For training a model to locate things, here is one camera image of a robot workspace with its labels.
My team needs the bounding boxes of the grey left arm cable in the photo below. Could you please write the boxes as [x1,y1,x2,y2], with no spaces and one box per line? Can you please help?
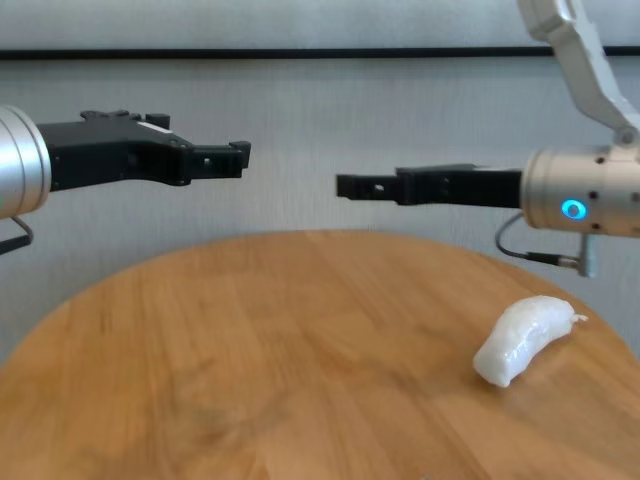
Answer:
[0,214,35,255]

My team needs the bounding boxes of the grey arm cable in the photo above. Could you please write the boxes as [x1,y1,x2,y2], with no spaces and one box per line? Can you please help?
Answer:
[0,214,35,255]
[494,213,599,278]

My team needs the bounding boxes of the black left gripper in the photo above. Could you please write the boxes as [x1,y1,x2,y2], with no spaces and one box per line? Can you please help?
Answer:
[37,109,252,192]

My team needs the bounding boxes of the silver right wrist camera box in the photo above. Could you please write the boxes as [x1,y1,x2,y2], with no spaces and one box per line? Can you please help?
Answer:
[517,0,640,164]

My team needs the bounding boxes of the black wall rail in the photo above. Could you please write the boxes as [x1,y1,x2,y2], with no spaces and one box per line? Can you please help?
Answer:
[0,46,640,62]

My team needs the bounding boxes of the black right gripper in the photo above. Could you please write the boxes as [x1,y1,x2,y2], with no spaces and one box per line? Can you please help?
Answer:
[335,163,524,210]

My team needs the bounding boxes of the white plastic-wrapped sandbag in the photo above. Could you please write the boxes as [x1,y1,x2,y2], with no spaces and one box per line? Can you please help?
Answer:
[472,294,589,389]

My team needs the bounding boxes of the grey right arm cable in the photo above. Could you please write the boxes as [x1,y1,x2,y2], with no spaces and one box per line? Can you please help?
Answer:
[494,213,599,278]

